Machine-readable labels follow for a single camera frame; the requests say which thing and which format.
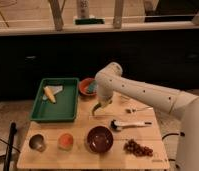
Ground metal cup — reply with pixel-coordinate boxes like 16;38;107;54
29;134;46;152

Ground green sponge in bowl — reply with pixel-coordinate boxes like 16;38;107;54
86;82;96;94

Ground black cable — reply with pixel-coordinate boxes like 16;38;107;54
161;132;186;163

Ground yellow corn cob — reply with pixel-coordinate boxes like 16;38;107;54
44;86;56;104

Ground metal spoon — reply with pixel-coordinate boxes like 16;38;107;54
125;107;152;114

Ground green box on shelf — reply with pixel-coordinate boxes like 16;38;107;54
75;18;104;25

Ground bunch of dark grapes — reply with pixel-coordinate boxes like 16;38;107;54
123;139;153;157

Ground wooden shelf rail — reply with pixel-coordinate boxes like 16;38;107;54
0;21;199;36

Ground dark purple bowl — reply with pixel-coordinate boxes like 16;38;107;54
86;126;113;154

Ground orange fruit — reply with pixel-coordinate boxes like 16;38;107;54
58;133;74;150

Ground green pepper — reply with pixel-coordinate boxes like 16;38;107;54
91;103;101;116

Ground black pole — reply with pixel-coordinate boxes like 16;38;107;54
3;122;17;171

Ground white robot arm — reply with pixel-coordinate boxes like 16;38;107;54
95;62;199;171

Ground orange bowl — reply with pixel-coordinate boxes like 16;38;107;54
79;78;96;96

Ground green plastic tray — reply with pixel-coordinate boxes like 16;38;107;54
30;78;79;123

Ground white handled brush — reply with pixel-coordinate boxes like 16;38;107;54
110;120;152;131

